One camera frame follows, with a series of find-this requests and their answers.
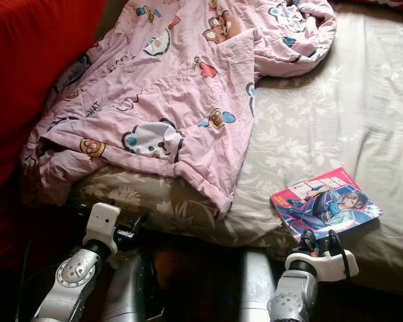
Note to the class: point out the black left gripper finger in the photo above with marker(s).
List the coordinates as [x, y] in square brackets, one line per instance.
[142, 223]

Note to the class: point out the silver robot right leg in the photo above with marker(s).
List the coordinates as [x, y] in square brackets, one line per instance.
[256, 285]

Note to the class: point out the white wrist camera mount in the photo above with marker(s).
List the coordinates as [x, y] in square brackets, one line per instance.
[102, 223]
[329, 265]

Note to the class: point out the pink cartoon print blanket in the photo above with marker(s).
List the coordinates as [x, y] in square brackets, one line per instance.
[161, 94]

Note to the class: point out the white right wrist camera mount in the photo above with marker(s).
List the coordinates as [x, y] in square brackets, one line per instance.
[329, 265]

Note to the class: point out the silver robot left leg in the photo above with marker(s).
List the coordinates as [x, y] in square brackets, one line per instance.
[131, 288]

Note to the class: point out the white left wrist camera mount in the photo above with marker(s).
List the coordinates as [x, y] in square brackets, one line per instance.
[102, 223]

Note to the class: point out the large red sofa cushion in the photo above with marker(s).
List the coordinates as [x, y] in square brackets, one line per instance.
[33, 74]

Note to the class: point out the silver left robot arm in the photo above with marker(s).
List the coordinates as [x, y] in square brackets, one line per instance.
[74, 282]

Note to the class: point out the anime cover comic book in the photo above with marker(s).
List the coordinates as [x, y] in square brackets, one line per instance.
[329, 202]

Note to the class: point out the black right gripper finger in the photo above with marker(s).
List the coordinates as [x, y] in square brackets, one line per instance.
[303, 240]
[314, 239]

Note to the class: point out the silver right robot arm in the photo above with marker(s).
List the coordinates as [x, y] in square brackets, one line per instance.
[292, 295]

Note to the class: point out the bed with beige floral sheet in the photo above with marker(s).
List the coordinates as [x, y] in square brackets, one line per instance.
[322, 121]

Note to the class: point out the silver robot leg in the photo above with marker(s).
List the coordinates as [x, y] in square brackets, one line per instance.
[256, 285]
[131, 288]

